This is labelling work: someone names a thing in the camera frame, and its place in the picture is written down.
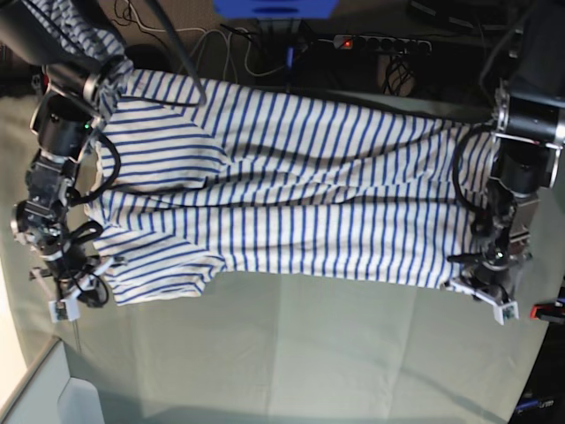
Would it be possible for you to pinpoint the red black clamp right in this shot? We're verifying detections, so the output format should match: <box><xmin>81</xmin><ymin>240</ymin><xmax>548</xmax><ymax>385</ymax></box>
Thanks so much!
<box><xmin>530</xmin><ymin>298</ymin><xmax>565</xmax><ymax>325</ymax></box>

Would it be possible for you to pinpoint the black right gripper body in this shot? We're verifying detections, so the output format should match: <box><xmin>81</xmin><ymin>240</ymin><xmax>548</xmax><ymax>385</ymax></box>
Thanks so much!
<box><xmin>40</xmin><ymin>246</ymin><xmax>109</xmax><ymax>307</ymax></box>

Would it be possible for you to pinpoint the black power strip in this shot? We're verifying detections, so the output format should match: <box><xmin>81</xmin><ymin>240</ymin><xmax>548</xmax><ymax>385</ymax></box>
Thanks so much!
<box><xmin>332</xmin><ymin>34</ymin><xmax>433</xmax><ymax>56</ymax></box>

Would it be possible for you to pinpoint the blue box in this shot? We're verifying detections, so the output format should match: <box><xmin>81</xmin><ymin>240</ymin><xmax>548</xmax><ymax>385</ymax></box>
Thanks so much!
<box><xmin>214</xmin><ymin>0</ymin><xmax>339</xmax><ymax>19</ymax></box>

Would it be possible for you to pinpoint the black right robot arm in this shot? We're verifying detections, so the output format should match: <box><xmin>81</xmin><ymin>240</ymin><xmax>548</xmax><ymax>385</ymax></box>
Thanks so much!
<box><xmin>1</xmin><ymin>1</ymin><xmax>130</xmax><ymax>322</ymax></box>

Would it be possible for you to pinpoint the red black clamp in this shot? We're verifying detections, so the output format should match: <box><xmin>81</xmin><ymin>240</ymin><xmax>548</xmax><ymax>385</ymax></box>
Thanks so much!
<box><xmin>530</xmin><ymin>298</ymin><xmax>565</xmax><ymax>325</ymax></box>
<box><xmin>285</xmin><ymin>45</ymin><xmax>294</xmax><ymax>93</ymax></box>

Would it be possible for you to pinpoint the blue white striped t-shirt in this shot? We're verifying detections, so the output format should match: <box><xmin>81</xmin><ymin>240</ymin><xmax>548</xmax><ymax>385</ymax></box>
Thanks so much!
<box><xmin>31</xmin><ymin>1</ymin><xmax>493</xmax><ymax>306</ymax></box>

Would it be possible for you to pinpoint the red black clamp centre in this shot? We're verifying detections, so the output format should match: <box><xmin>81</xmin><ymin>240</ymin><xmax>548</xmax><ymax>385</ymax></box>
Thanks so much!
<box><xmin>285</xmin><ymin>45</ymin><xmax>294</xmax><ymax>93</ymax></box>

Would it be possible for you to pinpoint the white cable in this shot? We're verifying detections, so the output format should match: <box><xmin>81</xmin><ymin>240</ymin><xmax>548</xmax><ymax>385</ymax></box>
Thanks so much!
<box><xmin>176</xmin><ymin>26</ymin><xmax>288</xmax><ymax>87</ymax></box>

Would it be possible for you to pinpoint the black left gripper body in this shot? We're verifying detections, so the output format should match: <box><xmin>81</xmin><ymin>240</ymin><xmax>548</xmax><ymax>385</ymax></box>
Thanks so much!
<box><xmin>463</xmin><ymin>258</ymin><xmax>524</xmax><ymax>298</ymax></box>

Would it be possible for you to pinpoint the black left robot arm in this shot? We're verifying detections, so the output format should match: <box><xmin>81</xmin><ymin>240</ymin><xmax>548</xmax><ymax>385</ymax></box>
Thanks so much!
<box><xmin>447</xmin><ymin>1</ymin><xmax>564</xmax><ymax>310</ymax></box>

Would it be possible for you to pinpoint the white bin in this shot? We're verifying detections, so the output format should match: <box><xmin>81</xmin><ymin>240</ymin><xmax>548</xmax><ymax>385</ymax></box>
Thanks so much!
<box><xmin>1</xmin><ymin>337</ymin><xmax>105</xmax><ymax>423</ymax></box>

